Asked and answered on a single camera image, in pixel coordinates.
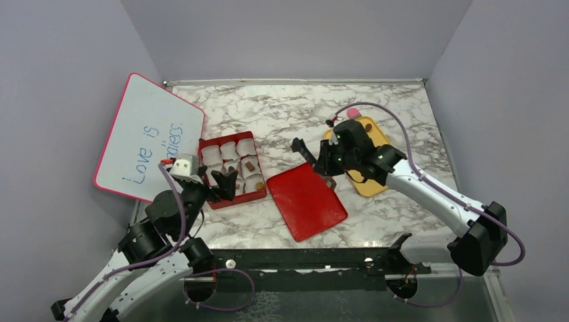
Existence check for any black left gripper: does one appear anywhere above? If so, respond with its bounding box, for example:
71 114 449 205
177 165 238 239

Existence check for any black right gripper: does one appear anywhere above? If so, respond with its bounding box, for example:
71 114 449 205
313 138 359 176

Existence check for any red chocolate box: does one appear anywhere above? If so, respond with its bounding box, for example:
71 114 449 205
199 131 268 210

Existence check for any milk chocolate rectangle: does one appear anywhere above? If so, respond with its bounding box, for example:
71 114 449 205
244 162 256 172

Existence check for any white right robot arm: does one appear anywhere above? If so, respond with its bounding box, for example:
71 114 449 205
291 119 507 276

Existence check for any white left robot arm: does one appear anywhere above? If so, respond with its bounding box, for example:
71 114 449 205
51 158 238 321

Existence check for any red box lid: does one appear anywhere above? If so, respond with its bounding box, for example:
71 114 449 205
267 163 348 242

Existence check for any pink eraser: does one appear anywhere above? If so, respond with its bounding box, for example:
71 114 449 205
346 107 362 119

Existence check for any yellow plastic tray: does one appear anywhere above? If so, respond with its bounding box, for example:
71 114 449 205
325 116 391 197

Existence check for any pink framed whiteboard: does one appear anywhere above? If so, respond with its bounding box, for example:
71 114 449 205
93 72 205 202

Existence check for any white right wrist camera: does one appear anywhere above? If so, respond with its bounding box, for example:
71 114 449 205
325 115 339 146

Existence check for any black metal base rail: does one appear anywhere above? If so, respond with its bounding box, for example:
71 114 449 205
183 248 431 294

